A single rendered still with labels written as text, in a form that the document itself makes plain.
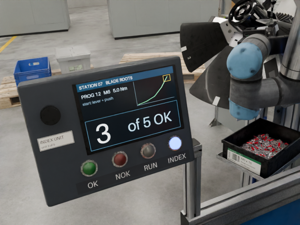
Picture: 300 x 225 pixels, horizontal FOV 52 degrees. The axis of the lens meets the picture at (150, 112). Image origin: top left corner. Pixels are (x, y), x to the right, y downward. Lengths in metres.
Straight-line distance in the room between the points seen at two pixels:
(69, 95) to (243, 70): 0.42
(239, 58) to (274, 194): 0.37
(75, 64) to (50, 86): 3.37
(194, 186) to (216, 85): 0.51
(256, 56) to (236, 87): 0.10
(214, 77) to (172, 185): 1.21
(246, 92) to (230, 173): 1.59
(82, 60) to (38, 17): 4.51
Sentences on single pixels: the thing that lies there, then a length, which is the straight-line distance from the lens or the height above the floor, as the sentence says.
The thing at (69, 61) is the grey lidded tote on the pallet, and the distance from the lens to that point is 3.82.
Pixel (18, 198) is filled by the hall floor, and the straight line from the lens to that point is 2.37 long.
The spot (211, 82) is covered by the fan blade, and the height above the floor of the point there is 0.99.
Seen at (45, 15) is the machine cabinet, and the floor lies 0.43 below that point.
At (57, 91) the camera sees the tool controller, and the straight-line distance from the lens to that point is 0.47.
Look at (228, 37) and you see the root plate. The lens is 1.30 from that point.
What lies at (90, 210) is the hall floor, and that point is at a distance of 2.10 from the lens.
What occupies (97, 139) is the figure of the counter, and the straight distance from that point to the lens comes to 0.48.
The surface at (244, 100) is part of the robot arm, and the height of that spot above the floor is 1.08.
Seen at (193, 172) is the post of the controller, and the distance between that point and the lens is 0.67.
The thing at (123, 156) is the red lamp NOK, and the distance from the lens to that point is 0.49.
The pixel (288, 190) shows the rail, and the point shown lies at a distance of 0.92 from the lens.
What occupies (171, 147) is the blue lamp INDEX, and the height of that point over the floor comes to 1.11.
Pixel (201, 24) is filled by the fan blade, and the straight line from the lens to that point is 1.36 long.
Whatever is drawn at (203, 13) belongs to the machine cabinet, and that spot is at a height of 0.37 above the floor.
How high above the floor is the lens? 1.40
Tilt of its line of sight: 26 degrees down
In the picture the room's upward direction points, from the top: 4 degrees counter-clockwise
